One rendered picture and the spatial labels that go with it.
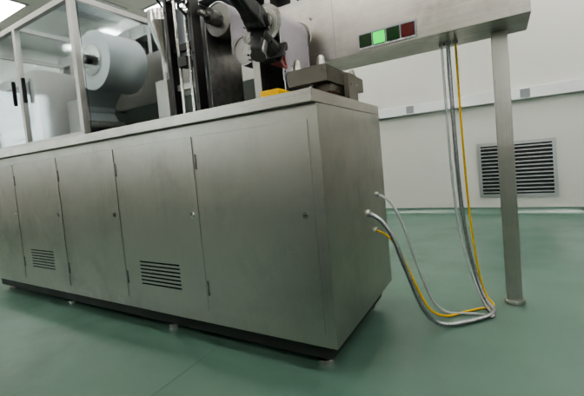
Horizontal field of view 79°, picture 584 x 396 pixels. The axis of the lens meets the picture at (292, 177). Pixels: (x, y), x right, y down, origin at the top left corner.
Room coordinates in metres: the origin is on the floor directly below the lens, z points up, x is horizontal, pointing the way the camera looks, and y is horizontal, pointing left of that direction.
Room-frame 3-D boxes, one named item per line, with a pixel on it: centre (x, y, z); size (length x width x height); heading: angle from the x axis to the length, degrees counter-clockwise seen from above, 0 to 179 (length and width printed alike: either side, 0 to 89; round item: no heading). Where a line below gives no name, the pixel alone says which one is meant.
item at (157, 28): (1.90, 0.61, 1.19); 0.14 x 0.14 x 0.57
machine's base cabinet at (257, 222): (1.97, 0.83, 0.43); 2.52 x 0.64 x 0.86; 59
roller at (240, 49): (1.61, 0.09, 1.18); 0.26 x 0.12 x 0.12; 149
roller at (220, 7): (1.68, 0.20, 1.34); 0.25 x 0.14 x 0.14; 149
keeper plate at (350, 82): (1.45, -0.28, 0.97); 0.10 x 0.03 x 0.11; 149
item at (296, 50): (1.51, -0.06, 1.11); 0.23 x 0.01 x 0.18; 149
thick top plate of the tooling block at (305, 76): (1.49, -0.19, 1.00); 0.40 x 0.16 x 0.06; 149
